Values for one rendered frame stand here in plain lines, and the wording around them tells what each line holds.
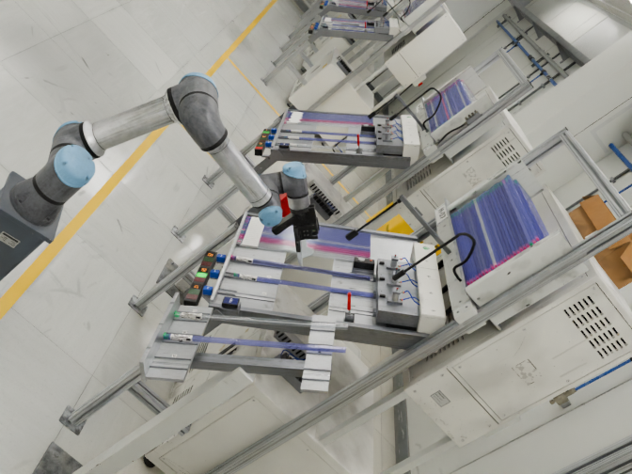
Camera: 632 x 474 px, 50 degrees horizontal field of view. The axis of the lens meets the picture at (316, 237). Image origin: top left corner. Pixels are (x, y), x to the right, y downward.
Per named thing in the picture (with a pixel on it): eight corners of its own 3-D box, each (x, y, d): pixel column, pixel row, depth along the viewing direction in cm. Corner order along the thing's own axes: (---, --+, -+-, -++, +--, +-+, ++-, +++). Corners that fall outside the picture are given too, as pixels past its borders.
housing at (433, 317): (413, 349, 219) (421, 313, 212) (406, 273, 262) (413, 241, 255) (437, 353, 219) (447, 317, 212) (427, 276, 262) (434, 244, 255)
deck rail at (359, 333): (207, 321, 217) (208, 305, 214) (208, 317, 219) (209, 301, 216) (426, 353, 216) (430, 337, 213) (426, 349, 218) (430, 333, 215)
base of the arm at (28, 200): (4, 206, 193) (24, 186, 190) (16, 176, 205) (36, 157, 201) (49, 234, 201) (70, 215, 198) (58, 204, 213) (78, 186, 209)
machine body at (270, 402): (132, 463, 249) (253, 383, 228) (181, 348, 311) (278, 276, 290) (252, 559, 269) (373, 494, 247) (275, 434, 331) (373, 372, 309)
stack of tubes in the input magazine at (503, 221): (466, 284, 208) (542, 236, 198) (450, 213, 253) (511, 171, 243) (489, 311, 212) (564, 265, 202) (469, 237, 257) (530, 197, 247)
